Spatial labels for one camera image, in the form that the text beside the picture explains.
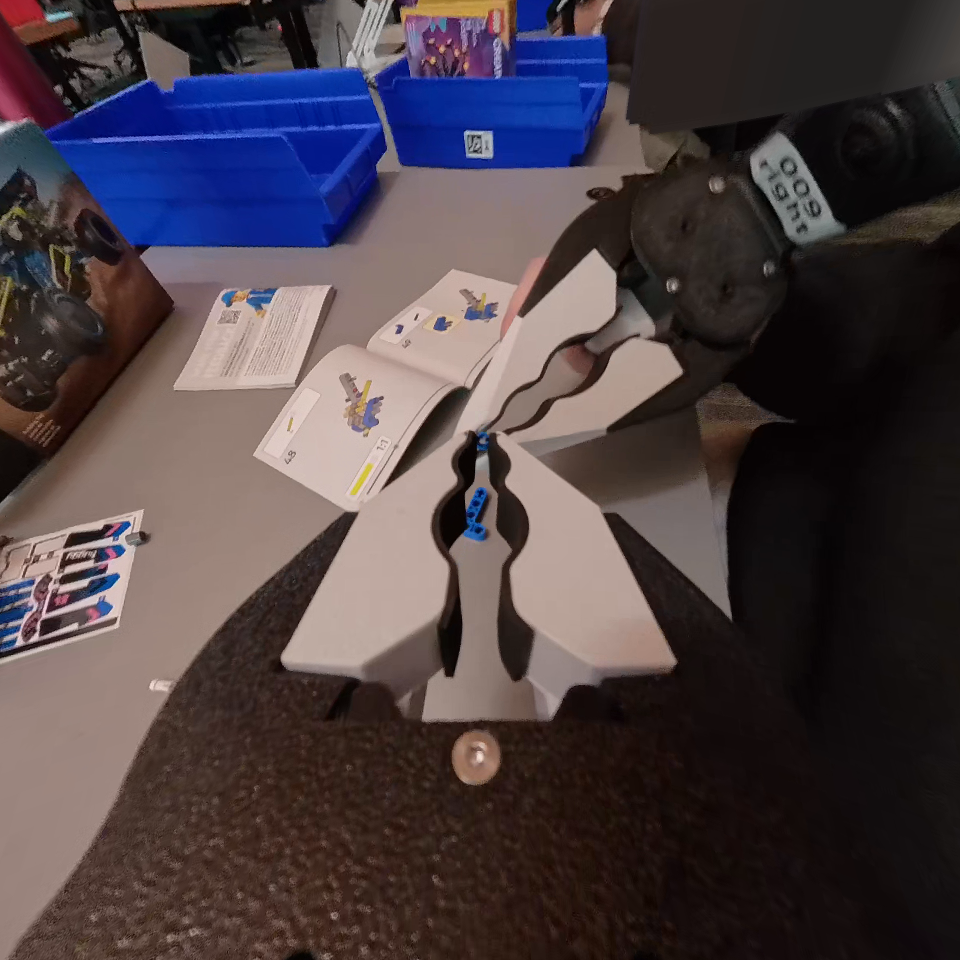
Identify purple lego box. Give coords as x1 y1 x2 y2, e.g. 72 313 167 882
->
399 0 519 80

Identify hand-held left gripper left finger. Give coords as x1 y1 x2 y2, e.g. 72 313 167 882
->
280 432 475 723

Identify maroon panel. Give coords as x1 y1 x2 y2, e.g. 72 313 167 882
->
0 15 72 129

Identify person's right hand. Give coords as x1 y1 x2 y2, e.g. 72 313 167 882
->
498 255 550 340

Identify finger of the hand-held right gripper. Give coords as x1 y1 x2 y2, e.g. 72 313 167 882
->
495 336 685 445
457 249 622 435

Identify dark lego set box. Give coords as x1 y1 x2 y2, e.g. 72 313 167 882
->
0 118 175 457

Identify blue plastic bin white label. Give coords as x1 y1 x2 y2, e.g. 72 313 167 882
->
375 33 610 169

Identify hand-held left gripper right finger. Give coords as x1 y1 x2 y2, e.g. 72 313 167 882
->
487 432 680 721

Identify open lego instruction booklet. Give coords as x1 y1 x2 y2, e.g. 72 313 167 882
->
253 268 526 513

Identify lego sticker sheet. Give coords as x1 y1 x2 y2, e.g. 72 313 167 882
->
0 510 145 665

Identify white metal frame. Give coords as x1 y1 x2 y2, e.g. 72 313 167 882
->
345 0 400 73

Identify person's black trousers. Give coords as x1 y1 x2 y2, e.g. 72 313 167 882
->
723 416 960 960

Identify closed leaflet with minifigure print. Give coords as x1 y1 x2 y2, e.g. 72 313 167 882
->
172 283 337 393

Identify person's right forearm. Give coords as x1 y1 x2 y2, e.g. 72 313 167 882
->
780 217 960 421

